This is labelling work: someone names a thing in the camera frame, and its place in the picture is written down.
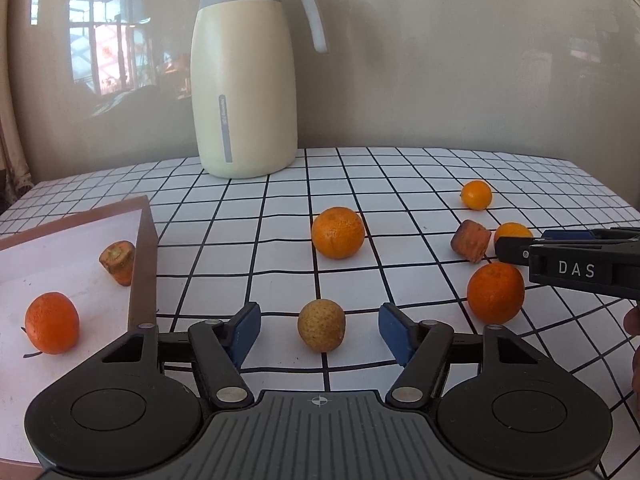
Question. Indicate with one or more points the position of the brown cardboard box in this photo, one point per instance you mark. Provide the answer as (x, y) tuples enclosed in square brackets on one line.
[(65, 260)]

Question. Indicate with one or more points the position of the carrot chunk with stem end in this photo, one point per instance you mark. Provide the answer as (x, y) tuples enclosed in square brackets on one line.
[(119, 262)]

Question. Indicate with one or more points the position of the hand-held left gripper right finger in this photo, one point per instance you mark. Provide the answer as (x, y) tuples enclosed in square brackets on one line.
[(395, 330)]

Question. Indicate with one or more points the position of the person's right hand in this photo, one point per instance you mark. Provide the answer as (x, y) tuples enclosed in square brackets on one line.
[(634, 322)]

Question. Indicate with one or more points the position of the small orange tangerine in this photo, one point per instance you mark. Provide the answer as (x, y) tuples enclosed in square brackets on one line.
[(512, 230), (476, 195)]

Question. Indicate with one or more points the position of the brown kiwi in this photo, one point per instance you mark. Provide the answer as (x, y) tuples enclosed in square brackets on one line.
[(322, 324)]

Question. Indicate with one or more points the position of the cream thermos jug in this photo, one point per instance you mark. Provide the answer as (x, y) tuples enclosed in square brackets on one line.
[(245, 85)]

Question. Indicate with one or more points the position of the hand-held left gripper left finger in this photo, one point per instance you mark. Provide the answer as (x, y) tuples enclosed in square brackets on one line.
[(246, 330)]

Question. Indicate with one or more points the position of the beige patterned curtain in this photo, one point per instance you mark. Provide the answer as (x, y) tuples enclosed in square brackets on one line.
[(12, 160)]

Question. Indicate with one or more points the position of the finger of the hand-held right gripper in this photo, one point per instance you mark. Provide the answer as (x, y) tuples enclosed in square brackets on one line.
[(570, 234), (512, 251)]

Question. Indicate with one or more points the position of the white checked tablecloth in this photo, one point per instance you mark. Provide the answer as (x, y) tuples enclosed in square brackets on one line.
[(400, 272)]

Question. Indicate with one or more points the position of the reddish brown fruit chunk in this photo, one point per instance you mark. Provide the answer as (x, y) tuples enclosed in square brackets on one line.
[(470, 241)]

